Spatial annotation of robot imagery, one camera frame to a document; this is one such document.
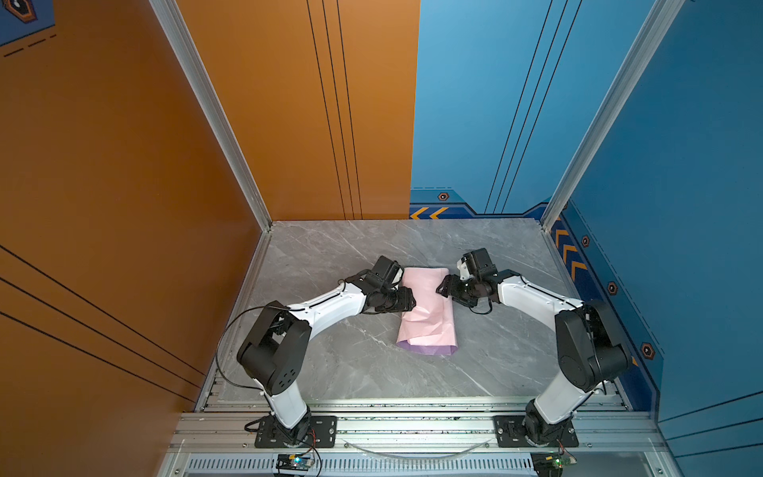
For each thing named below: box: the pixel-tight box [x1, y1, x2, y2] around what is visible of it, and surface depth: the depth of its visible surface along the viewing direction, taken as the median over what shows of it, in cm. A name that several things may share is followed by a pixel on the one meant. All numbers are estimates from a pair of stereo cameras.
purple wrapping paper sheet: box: [396, 267, 458, 356], surface depth 88 cm
